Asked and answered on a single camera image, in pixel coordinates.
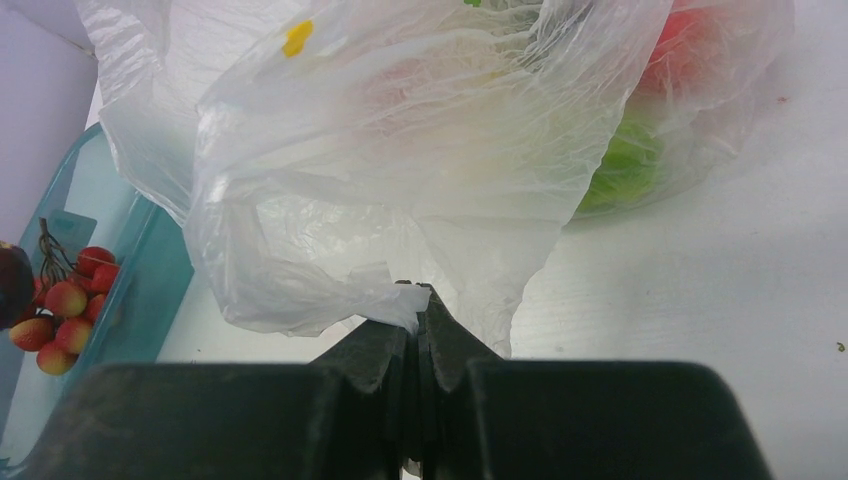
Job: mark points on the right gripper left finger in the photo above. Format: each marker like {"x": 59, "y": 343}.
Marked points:
{"x": 344, "y": 415}

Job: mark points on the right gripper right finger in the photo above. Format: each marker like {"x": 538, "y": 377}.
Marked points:
{"x": 486, "y": 417}

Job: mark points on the clear plastic bag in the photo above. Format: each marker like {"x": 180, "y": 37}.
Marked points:
{"x": 318, "y": 153}

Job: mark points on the red fake apple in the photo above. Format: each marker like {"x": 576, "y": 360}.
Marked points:
{"x": 685, "y": 52}

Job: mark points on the green fake fruit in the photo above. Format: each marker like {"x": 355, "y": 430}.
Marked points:
{"x": 628, "y": 171}

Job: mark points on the red fake berry cluster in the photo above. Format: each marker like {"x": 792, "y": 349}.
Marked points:
{"x": 49, "y": 306}

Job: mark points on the teal plastic tray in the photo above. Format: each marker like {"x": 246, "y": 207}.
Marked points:
{"x": 88, "y": 203}

